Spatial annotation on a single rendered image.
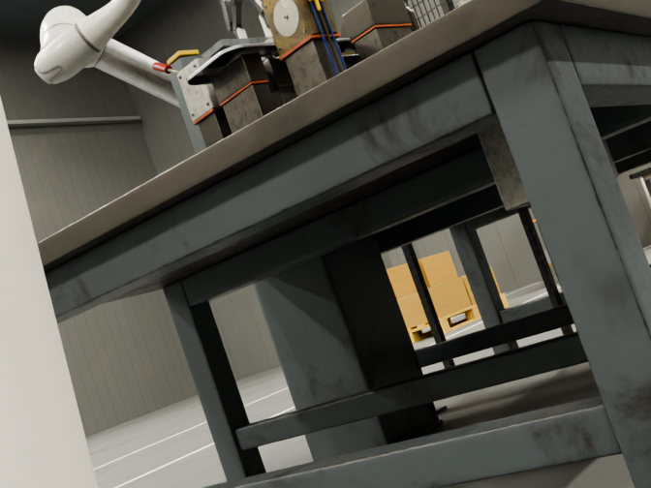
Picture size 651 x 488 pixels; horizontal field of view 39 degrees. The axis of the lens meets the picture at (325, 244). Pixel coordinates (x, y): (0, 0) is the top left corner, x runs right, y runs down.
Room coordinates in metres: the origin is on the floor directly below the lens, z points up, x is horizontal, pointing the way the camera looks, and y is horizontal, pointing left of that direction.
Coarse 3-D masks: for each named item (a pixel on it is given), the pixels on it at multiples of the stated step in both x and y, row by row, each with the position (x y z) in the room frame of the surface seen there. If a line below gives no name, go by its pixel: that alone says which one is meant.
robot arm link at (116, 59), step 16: (48, 16) 2.59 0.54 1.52; (64, 16) 2.56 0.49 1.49; (80, 16) 2.62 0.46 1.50; (112, 48) 2.67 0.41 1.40; (128, 48) 2.71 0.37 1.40; (96, 64) 2.68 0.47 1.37; (112, 64) 2.69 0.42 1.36; (128, 64) 2.70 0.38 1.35; (144, 64) 2.73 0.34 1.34; (128, 80) 2.74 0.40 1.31; (144, 80) 2.75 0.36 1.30; (160, 80) 2.76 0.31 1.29; (160, 96) 2.81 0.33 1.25
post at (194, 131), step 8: (192, 56) 2.20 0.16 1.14; (200, 56) 2.22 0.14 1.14; (176, 64) 2.19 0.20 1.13; (184, 64) 2.18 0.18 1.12; (176, 80) 2.21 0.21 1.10; (176, 88) 2.22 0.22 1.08; (176, 96) 2.22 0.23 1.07; (184, 104) 2.21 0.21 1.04; (184, 112) 2.22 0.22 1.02; (184, 120) 2.23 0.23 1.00; (192, 128) 2.21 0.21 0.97; (192, 136) 2.22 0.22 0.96; (200, 136) 2.20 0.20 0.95; (200, 144) 2.20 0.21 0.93
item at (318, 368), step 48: (288, 288) 2.82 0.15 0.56; (336, 288) 2.73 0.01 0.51; (384, 288) 2.92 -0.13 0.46; (288, 336) 2.85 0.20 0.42; (336, 336) 2.75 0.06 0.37; (384, 336) 2.85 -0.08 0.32; (288, 384) 2.89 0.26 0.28; (336, 384) 2.78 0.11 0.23; (384, 384) 2.78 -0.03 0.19; (336, 432) 2.82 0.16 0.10; (384, 432) 2.72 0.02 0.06
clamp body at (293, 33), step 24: (264, 0) 1.77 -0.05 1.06; (288, 0) 1.73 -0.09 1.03; (312, 0) 1.72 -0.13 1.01; (288, 24) 1.75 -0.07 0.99; (312, 24) 1.72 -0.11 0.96; (288, 48) 1.76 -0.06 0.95; (312, 48) 1.73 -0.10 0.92; (336, 48) 1.76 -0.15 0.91; (312, 72) 1.74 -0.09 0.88; (336, 72) 1.72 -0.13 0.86
